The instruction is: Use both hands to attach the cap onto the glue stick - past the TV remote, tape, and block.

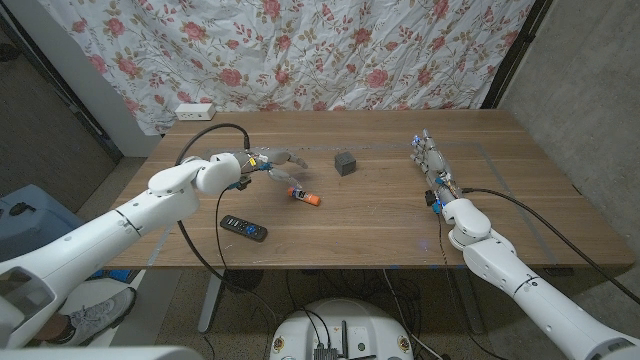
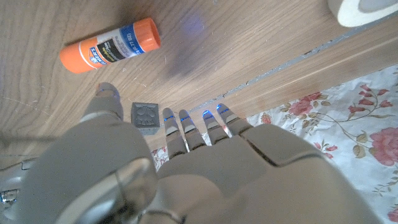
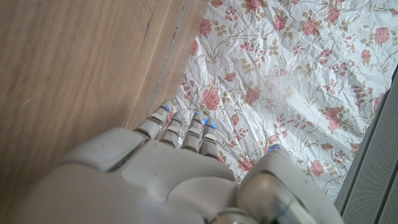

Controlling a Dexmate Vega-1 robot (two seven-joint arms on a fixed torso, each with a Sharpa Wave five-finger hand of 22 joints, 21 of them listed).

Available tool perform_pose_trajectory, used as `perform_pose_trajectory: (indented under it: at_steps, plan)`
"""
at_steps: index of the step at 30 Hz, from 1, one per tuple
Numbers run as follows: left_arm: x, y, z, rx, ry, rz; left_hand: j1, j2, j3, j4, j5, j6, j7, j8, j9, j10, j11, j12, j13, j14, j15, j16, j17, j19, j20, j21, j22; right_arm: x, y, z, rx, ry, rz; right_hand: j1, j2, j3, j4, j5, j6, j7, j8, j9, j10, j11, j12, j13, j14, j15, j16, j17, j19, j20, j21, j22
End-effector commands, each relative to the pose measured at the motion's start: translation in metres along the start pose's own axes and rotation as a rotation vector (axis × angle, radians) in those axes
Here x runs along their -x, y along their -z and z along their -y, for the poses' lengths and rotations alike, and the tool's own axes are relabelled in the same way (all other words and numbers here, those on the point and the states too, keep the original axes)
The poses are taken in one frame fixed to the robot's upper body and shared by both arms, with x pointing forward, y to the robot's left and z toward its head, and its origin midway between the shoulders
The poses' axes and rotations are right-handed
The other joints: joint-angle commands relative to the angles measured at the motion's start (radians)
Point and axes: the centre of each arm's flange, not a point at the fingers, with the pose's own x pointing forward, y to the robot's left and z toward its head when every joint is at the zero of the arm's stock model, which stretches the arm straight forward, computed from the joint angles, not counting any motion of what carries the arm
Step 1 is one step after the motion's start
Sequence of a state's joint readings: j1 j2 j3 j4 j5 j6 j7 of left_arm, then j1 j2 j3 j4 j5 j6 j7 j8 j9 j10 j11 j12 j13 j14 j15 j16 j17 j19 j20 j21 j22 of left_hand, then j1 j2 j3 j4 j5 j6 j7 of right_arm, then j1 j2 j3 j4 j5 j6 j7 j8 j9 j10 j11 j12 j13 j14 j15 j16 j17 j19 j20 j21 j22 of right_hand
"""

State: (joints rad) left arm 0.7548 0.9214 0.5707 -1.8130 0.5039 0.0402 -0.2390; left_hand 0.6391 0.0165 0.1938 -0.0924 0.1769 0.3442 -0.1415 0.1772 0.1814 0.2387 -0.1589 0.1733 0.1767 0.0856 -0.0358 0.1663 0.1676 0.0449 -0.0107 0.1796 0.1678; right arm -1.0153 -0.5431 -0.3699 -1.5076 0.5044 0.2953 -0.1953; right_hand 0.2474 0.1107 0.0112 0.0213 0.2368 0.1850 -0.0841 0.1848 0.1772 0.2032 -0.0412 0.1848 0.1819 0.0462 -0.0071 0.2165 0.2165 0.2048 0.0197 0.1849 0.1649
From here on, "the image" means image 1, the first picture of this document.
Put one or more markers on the grey sneaker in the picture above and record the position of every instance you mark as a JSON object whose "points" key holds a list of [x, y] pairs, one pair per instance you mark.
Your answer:
{"points": [[100, 315]]}

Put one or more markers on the orange glue stick cap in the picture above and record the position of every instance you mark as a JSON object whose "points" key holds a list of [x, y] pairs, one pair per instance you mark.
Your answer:
{"points": [[313, 199]]}

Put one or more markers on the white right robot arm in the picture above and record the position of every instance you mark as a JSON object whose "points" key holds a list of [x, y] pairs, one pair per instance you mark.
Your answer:
{"points": [[510, 270]]}

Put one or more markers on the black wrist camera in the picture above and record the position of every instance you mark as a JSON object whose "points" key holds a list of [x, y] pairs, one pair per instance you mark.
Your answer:
{"points": [[242, 183], [431, 200]]}

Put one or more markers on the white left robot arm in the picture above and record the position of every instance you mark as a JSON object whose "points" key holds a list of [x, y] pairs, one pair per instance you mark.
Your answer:
{"points": [[170, 190]]}

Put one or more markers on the black TV remote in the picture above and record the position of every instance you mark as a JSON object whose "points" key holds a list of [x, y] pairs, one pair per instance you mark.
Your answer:
{"points": [[242, 228]]}

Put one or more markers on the white robot torso base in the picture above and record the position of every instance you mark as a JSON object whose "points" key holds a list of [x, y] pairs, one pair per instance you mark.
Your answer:
{"points": [[360, 320]]}

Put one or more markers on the grey table leg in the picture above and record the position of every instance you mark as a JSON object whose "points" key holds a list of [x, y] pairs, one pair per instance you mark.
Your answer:
{"points": [[470, 305]]}

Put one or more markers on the black floor fan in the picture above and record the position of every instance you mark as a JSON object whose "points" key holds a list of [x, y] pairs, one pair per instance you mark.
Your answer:
{"points": [[242, 281]]}

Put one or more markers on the blue plastic bin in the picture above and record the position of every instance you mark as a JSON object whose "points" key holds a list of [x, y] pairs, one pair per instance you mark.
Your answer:
{"points": [[40, 215]]}

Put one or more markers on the orange and white glue stick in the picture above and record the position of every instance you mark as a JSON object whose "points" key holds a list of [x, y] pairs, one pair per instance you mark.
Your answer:
{"points": [[297, 193]]}

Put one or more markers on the dark grey block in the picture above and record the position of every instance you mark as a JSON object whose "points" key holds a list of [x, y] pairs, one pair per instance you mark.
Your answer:
{"points": [[345, 164]]}

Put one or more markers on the white table leg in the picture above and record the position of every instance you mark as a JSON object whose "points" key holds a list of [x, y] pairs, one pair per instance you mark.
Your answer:
{"points": [[210, 305]]}

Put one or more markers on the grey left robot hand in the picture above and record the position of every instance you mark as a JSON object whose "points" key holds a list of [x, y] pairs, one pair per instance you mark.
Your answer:
{"points": [[270, 160]]}

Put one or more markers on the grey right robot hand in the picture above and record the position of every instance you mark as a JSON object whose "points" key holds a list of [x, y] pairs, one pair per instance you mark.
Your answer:
{"points": [[435, 160]]}

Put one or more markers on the black backdrop stand pole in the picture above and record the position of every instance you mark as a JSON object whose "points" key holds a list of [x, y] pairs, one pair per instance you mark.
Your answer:
{"points": [[515, 55]]}

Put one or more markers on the person's bare leg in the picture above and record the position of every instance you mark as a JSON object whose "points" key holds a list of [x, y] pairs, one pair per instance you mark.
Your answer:
{"points": [[50, 330]]}

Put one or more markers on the white power strip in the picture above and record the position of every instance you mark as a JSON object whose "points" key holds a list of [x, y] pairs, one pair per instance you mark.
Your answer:
{"points": [[195, 111]]}

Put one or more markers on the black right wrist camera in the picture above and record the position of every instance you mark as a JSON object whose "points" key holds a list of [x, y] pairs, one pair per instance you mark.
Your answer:
{"points": [[431, 200]]}

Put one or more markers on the floral backdrop sheet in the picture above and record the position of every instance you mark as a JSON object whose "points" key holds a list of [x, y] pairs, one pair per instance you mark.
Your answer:
{"points": [[300, 50]]}

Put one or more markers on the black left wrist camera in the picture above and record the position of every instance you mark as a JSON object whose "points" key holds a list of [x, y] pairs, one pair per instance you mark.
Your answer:
{"points": [[242, 183]]}

